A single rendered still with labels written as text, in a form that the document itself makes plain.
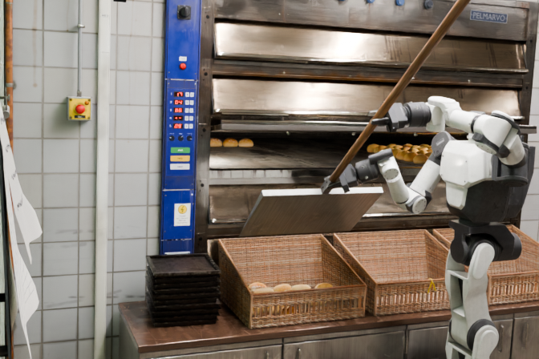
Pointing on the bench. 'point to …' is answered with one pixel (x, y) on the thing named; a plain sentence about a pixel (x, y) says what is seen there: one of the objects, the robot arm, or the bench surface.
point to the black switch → (184, 12)
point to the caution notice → (182, 214)
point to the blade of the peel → (309, 211)
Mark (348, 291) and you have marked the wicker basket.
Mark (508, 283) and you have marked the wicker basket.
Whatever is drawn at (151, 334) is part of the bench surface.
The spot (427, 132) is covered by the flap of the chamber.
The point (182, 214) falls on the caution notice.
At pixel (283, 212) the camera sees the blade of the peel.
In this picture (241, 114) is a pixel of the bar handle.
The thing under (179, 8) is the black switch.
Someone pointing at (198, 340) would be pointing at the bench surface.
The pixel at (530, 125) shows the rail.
